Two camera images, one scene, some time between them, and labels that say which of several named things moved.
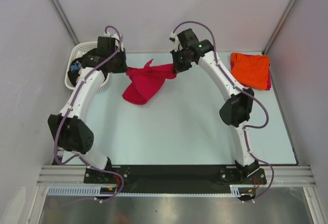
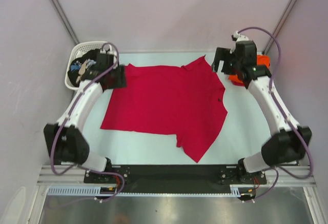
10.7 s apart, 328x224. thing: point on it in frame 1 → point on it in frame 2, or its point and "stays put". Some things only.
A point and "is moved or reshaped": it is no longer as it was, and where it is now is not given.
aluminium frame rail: (287, 176) stays put
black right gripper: (177, 67) → (222, 54)
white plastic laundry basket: (76, 50) stays put
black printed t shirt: (75, 66) stays put
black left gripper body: (119, 62) → (118, 78)
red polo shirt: (146, 81) is moved or reshaped
